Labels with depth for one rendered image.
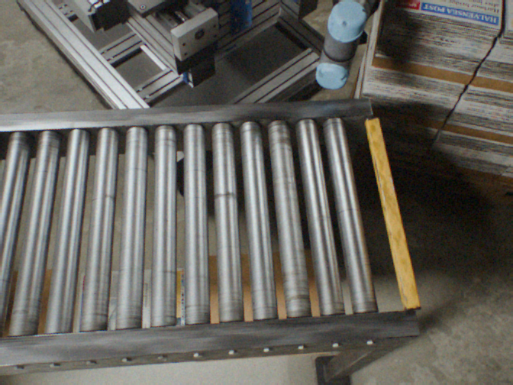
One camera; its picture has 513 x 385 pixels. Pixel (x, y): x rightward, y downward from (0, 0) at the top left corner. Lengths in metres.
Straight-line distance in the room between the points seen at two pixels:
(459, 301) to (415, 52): 0.92
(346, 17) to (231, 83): 0.95
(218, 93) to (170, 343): 1.19
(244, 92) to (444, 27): 0.80
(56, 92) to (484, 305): 1.93
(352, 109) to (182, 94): 0.92
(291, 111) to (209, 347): 0.55
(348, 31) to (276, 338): 0.63
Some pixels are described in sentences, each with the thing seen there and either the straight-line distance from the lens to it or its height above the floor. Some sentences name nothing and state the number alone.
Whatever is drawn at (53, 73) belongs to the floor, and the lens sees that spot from 2.40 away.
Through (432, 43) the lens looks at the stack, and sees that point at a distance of 1.44.
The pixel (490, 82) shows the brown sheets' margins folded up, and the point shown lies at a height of 0.63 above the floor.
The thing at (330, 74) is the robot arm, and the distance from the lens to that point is 1.13.
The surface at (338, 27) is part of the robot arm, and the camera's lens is 1.07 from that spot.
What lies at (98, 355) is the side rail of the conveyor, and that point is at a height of 0.80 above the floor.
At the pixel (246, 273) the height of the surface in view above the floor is 0.00.
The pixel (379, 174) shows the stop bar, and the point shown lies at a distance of 1.06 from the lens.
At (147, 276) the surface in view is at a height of 0.01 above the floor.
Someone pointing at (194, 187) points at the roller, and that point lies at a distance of 1.03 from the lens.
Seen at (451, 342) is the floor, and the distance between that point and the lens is 1.88.
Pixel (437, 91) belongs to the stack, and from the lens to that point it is 1.59.
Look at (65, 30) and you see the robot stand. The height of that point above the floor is 0.23.
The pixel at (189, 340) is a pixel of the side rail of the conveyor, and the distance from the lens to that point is 0.93.
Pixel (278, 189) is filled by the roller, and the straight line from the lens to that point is 1.03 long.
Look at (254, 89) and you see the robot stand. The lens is 1.90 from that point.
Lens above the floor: 1.71
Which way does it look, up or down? 63 degrees down
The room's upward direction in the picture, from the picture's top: 3 degrees clockwise
